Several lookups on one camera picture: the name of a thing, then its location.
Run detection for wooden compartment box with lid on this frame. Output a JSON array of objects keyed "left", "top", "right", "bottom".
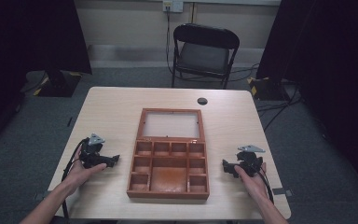
[{"left": 126, "top": 107, "right": 211, "bottom": 201}]

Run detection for black stand base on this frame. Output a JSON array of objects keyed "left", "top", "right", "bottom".
[
  {"left": 247, "top": 76, "right": 292, "bottom": 102},
  {"left": 33, "top": 69, "right": 84, "bottom": 98}
]

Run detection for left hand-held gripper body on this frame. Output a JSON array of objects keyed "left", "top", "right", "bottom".
[{"left": 79, "top": 133, "right": 110, "bottom": 170}]

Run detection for black folding chair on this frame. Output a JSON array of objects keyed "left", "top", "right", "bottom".
[{"left": 171, "top": 22, "right": 241, "bottom": 91}]

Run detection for hand-held gripper cable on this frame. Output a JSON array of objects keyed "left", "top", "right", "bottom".
[
  {"left": 254, "top": 167, "right": 275, "bottom": 205},
  {"left": 61, "top": 137, "right": 90, "bottom": 219}
]

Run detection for white wall socket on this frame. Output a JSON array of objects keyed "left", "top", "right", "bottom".
[{"left": 162, "top": 0, "right": 185, "bottom": 14}]

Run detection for black curtain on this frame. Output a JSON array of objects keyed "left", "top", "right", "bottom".
[
  {"left": 0, "top": 0, "right": 93, "bottom": 157},
  {"left": 255, "top": 0, "right": 358, "bottom": 200}
]

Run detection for person's right hand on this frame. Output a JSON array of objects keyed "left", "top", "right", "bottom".
[{"left": 233, "top": 161, "right": 270, "bottom": 201}]

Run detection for black floor cables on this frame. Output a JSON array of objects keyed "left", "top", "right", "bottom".
[{"left": 229, "top": 63, "right": 304, "bottom": 133}]

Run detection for right hand-held gripper cable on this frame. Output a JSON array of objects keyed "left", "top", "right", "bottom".
[{"left": 254, "top": 167, "right": 275, "bottom": 205}]

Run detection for person's left hand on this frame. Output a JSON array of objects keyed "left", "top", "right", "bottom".
[{"left": 62, "top": 146, "right": 108, "bottom": 196}]

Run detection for left hand-held gripper cable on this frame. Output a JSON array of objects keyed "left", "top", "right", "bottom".
[{"left": 61, "top": 137, "right": 90, "bottom": 219}]

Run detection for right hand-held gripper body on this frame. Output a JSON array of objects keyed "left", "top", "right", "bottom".
[{"left": 235, "top": 144, "right": 266, "bottom": 178}]

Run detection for black wall socket cable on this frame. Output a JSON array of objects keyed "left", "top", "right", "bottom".
[{"left": 165, "top": 5, "right": 181, "bottom": 78}]

